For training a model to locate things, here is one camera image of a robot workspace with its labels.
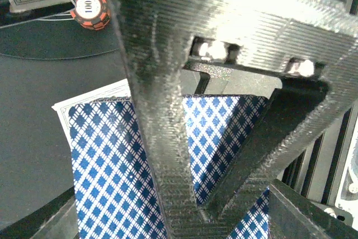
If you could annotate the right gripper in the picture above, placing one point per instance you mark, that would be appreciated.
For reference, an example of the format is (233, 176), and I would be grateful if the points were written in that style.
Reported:
(155, 36)

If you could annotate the white playing card box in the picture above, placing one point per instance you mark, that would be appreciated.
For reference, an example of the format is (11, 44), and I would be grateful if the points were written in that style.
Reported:
(117, 89)

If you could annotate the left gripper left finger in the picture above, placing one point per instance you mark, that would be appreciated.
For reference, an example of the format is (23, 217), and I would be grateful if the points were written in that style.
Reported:
(30, 224)

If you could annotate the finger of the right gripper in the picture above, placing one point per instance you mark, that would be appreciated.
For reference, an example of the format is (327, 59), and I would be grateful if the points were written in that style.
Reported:
(295, 116)
(154, 78)

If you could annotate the blue playing card deck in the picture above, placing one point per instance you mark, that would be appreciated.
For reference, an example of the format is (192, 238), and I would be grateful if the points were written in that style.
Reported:
(115, 195)

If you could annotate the brown chips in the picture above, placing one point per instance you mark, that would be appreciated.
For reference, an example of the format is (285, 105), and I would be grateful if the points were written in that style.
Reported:
(91, 14)

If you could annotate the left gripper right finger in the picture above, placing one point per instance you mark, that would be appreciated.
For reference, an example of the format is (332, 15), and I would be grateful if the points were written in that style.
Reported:
(293, 216)

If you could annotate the round black poker mat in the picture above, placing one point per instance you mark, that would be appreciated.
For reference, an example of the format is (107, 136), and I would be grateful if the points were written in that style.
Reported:
(51, 33)

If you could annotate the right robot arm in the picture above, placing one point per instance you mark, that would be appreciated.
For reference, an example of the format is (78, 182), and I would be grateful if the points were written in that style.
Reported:
(216, 58)

